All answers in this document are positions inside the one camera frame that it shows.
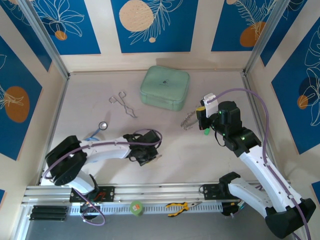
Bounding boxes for silver chain bracelet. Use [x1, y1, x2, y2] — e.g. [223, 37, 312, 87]
[180, 111, 200, 131]

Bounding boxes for mint green zip pouch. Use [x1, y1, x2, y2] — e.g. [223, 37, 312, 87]
[139, 65, 191, 112]

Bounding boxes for blue stethoscope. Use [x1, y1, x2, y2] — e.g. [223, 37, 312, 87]
[83, 121, 109, 143]

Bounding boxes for green tape roll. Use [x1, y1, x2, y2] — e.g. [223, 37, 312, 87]
[129, 200, 144, 217]

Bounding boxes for black ridged block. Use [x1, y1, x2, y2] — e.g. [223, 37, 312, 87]
[29, 205, 69, 221]

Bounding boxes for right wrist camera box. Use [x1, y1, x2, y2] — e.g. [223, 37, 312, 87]
[199, 92, 219, 118]

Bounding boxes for aluminium side rail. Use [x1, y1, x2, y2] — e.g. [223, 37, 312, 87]
[37, 74, 71, 186]
[241, 74, 282, 181]

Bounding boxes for metal wire tongs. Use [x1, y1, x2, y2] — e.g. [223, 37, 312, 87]
[108, 91, 138, 119]

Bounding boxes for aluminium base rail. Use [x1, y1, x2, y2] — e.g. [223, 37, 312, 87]
[21, 183, 295, 207]

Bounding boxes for grey slotted cable duct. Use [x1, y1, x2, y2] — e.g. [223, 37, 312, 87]
[69, 201, 223, 216]

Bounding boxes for blue floral wall panel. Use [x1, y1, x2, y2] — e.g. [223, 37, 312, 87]
[0, 34, 44, 161]
[0, 0, 53, 73]
[211, 0, 280, 53]
[271, 17, 320, 155]
[259, 0, 309, 68]
[31, 0, 102, 56]
[110, 0, 200, 54]

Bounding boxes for yellow black handled pliers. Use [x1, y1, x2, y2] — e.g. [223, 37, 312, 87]
[165, 201, 203, 218]

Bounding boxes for aluminium frame post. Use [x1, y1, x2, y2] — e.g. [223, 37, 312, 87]
[243, 0, 288, 75]
[18, 0, 71, 80]

